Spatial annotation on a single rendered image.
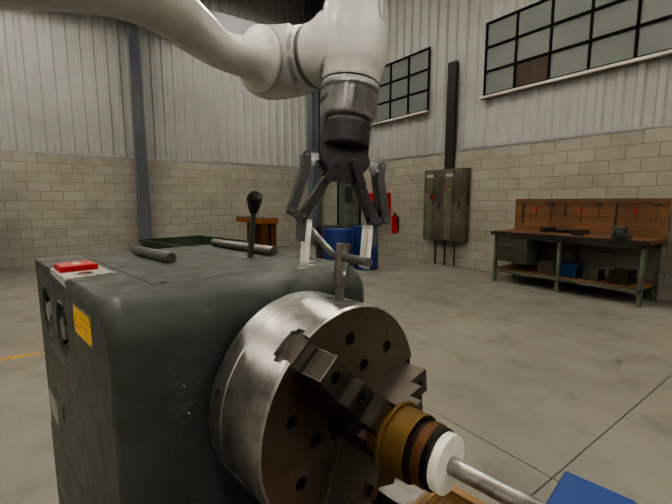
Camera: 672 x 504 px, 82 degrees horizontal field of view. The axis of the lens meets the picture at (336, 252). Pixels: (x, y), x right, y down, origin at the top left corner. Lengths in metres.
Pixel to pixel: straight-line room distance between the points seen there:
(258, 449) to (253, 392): 0.06
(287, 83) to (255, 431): 0.52
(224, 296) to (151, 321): 0.11
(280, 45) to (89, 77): 10.21
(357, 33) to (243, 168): 10.72
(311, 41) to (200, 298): 0.42
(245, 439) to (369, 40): 0.56
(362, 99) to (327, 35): 0.11
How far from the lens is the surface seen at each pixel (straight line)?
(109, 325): 0.57
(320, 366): 0.48
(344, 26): 0.63
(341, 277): 0.57
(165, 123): 10.86
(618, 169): 7.20
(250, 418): 0.51
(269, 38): 0.69
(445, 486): 0.53
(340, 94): 0.60
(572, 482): 0.50
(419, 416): 0.52
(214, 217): 10.96
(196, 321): 0.58
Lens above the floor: 1.38
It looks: 8 degrees down
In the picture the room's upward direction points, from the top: straight up
